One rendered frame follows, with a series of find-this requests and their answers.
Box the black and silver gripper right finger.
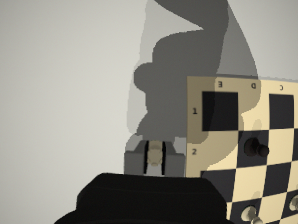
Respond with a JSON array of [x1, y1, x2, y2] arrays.
[[161, 141, 186, 177]]

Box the cream and black chessboard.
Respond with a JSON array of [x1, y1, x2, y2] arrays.
[[185, 76, 298, 224]]

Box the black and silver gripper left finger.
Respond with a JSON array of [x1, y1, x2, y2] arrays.
[[124, 140, 149, 176]]

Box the white pawn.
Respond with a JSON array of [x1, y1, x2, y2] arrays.
[[241, 206, 263, 224]]

